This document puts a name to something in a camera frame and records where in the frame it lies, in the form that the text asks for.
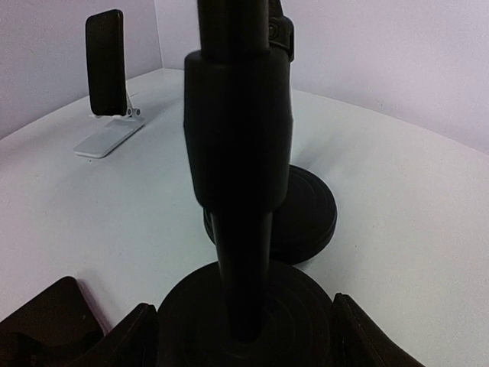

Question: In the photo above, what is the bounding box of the black phone stand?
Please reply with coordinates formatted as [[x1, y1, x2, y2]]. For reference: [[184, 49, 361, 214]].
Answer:
[[202, 0, 339, 267], [157, 1, 333, 366]]

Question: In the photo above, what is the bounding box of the clear acrylic phone stand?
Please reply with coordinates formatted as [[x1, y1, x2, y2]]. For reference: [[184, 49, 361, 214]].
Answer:
[[73, 93, 144, 159]]

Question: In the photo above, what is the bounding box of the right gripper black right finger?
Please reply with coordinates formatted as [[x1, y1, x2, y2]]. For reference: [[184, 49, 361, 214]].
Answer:
[[331, 293, 422, 367]]

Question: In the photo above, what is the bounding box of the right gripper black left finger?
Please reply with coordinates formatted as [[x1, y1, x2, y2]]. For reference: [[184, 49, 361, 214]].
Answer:
[[78, 303, 159, 367]]

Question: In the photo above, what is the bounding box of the black phone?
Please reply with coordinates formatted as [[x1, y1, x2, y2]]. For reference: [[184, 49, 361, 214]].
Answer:
[[85, 9, 128, 116], [1, 276, 104, 366]]

